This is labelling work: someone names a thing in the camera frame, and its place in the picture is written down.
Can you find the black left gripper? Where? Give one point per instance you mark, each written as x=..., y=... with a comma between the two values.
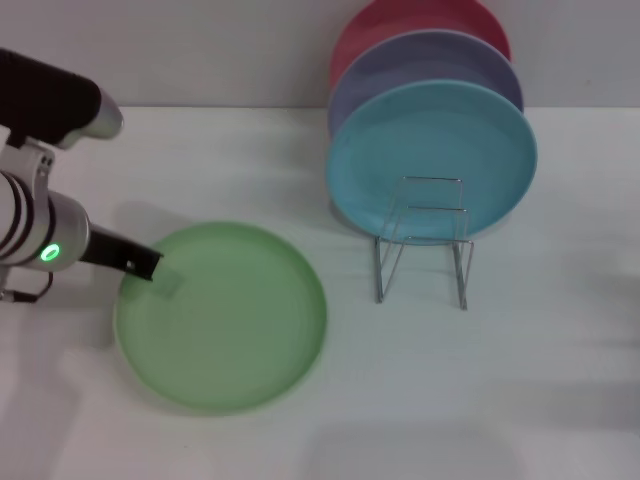
x=105, y=247

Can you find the green plate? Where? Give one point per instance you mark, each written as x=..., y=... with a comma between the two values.
x=225, y=325

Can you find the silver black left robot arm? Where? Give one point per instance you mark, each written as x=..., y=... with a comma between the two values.
x=55, y=225

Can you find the teal plate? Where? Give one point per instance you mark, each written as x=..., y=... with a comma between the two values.
x=400, y=145

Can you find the purple plate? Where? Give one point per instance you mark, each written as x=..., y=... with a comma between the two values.
x=400, y=75

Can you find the red plate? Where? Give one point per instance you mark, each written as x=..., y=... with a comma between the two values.
x=390, y=25

